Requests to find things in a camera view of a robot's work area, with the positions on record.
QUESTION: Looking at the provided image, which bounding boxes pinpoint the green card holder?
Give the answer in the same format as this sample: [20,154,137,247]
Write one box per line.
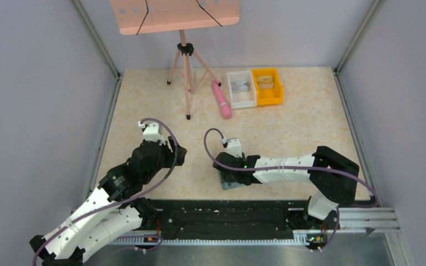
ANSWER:
[218,171,245,190]

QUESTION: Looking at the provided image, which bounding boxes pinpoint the silver credit card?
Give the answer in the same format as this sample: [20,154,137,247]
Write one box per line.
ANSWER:
[230,81,250,93]

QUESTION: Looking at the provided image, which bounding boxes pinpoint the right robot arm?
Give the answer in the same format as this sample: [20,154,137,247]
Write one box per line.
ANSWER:
[212,146,359,220]

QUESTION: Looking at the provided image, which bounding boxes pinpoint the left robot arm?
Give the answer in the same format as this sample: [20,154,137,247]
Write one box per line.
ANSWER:
[29,136,187,265]

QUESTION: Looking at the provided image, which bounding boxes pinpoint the tan card in yellow bin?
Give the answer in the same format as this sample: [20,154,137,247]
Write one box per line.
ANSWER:
[256,75,274,90]

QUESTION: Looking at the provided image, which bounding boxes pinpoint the pink cylindrical tube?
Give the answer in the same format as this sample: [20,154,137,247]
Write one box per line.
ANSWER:
[211,80,232,120]

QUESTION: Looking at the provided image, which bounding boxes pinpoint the white plastic bin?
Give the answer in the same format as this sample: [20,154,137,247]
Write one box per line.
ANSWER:
[227,70,257,109]

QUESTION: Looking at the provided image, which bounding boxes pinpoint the yellow plastic bin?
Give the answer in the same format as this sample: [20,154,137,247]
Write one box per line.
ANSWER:
[252,68,283,106]

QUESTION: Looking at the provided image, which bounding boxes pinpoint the pink music stand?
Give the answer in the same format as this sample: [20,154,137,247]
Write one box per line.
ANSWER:
[110,0,240,120]

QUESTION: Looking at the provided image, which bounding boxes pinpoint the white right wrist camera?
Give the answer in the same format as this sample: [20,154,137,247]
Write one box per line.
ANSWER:
[222,138,243,158]

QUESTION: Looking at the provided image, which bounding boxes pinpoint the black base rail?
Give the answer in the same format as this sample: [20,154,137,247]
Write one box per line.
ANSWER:
[115,198,342,242]

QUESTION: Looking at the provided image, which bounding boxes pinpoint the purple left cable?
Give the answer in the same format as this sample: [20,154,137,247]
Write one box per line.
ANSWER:
[32,117,179,266]

